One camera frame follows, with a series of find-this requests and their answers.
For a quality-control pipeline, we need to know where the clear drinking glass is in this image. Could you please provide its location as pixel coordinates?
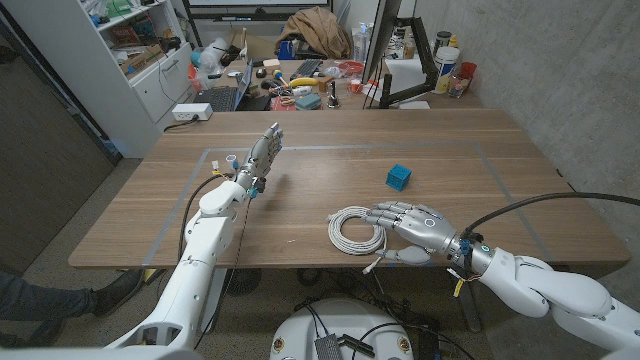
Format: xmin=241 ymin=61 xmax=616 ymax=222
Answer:
xmin=448 ymin=73 xmax=471 ymax=99

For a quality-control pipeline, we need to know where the white canister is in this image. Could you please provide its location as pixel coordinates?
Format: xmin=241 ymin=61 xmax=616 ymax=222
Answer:
xmin=431 ymin=45 xmax=461 ymax=95

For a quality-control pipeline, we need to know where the open black laptop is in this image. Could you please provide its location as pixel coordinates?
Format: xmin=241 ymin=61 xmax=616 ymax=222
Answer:
xmin=192 ymin=58 xmax=271 ymax=112

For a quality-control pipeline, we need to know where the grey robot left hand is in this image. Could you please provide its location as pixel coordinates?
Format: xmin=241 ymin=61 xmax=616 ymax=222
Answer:
xmin=224 ymin=122 xmax=285 ymax=194

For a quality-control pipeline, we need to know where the teal box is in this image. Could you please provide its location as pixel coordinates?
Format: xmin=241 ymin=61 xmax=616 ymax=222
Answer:
xmin=294 ymin=93 xmax=323 ymax=111

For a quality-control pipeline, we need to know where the clear plastic bag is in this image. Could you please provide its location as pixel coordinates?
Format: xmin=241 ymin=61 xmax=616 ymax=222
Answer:
xmin=197 ymin=37 xmax=229 ymax=76

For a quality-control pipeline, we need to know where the white power strip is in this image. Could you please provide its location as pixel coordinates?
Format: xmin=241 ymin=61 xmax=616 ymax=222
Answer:
xmin=171 ymin=102 xmax=214 ymax=122

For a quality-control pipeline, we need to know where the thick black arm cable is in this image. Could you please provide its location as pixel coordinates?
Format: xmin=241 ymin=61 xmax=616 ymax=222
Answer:
xmin=177 ymin=172 xmax=236 ymax=261
xmin=459 ymin=192 xmax=640 ymax=241

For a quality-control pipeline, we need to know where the person in dark clothes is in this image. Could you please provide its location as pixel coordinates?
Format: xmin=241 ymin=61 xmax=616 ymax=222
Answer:
xmin=0 ymin=268 xmax=146 ymax=350

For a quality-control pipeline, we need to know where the white shelf cabinet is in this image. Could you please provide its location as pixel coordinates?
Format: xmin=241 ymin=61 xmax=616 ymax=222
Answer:
xmin=0 ymin=0 xmax=196 ymax=159

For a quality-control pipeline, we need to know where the black flat monitor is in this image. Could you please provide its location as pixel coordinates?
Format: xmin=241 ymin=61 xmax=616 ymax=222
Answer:
xmin=360 ymin=0 xmax=403 ymax=85

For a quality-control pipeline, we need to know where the silver metal bell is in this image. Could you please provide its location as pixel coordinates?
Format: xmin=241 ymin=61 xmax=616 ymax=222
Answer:
xmin=326 ymin=79 xmax=342 ymax=110

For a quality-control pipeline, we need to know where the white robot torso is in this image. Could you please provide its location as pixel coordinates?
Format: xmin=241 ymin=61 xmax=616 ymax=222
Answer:
xmin=269 ymin=298 xmax=415 ymax=360

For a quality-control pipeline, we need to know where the red bowl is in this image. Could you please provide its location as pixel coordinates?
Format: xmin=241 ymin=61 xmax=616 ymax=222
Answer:
xmin=337 ymin=60 xmax=366 ymax=77

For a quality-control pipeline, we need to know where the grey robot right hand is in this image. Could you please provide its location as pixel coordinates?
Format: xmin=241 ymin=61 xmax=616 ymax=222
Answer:
xmin=362 ymin=200 xmax=460 ymax=267

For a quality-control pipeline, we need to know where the black round fan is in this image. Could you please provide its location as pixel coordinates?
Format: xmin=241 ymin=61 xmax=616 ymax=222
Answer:
xmin=223 ymin=268 xmax=263 ymax=297

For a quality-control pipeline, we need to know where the blue block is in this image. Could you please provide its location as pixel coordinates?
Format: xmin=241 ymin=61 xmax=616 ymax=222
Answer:
xmin=385 ymin=163 xmax=413 ymax=192

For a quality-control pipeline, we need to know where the black keyboard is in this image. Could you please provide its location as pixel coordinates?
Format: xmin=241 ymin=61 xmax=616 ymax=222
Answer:
xmin=288 ymin=58 xmax=324 ymax=81

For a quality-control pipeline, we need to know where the white paper sheet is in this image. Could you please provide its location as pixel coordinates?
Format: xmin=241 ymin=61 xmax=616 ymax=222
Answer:
xmin=384 ymin=58 xmax=426 ymax=94

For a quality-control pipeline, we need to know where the grey table leg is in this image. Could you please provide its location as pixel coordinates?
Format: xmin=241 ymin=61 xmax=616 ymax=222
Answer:
xmin=204 ymin=269 xmax=229 ymax=335
xmin=455 ymin=282 xmax=483 ymax=334

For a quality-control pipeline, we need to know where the brown jacket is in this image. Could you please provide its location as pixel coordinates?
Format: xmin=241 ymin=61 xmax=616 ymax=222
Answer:
xmin=274 ymin=6 xmax=353 ymax=60

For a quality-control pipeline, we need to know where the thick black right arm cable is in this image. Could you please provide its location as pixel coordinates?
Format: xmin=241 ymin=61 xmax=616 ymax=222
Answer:
xmin=459 ymin=192 xmax=640 ymax=241

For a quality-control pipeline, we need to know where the clear plastic bottle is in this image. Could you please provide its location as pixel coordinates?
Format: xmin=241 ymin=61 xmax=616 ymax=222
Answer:
xmin=351 ymin=22 xmax=374 ymax=64

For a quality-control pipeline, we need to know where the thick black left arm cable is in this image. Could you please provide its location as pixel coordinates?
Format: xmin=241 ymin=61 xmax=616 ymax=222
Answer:
xmin=177 ymin=172 xmax=236 ymax=261

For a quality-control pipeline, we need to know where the white Ethernet cable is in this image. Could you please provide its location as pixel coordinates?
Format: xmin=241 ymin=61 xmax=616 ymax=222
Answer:
xmin=326 ymin=205 xmax=389 ymax=275

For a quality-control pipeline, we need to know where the cardboard box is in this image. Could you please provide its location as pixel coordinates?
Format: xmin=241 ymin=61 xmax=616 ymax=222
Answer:
xmin=118 ymin=43 xmax=165 ymax=76

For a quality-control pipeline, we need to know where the whiteboard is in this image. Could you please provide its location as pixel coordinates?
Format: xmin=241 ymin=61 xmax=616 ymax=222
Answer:
xmin=180 ymin=0 xmax=335 ymax=22

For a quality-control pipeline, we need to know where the dark-lid jar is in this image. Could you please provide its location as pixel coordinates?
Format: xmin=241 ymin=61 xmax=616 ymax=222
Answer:
xmin=433 ymin=30 xmax=453 ymax=56

